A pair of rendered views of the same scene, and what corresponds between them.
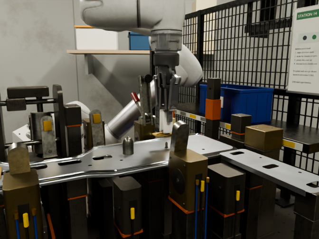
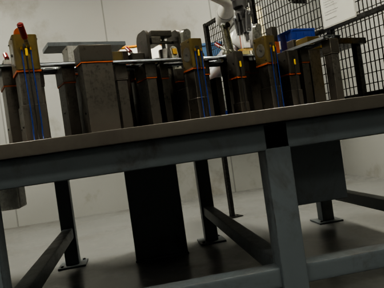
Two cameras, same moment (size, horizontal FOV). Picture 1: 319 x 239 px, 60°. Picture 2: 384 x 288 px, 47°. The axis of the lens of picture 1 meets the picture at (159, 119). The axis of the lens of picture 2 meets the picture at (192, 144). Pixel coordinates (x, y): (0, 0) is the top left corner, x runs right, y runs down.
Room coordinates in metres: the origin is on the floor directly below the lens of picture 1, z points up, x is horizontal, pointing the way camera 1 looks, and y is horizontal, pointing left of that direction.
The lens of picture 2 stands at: (-1.32, 0.33, 0.64)
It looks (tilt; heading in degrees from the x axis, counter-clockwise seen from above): 0 degrees down; 359
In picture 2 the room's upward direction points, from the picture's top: 8 degrees counter-clockwise
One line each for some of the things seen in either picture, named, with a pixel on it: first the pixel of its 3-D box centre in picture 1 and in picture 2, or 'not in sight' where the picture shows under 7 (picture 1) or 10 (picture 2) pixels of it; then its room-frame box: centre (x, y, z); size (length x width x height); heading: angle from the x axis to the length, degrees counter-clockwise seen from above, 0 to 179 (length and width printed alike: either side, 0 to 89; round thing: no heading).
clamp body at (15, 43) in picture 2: not in sight; (30, 91); (0.16, 0.82, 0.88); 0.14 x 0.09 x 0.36; 28
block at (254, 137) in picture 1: (259, 181); (312, 74); (0.84, -0.32, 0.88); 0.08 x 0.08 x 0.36; 28
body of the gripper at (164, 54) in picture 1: (166, 68); (240, 9); (0.82, -0.02, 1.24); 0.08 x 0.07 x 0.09; 27
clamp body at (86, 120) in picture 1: (94, 170); not in sight; (0.92, 0.23, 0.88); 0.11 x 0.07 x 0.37; 28
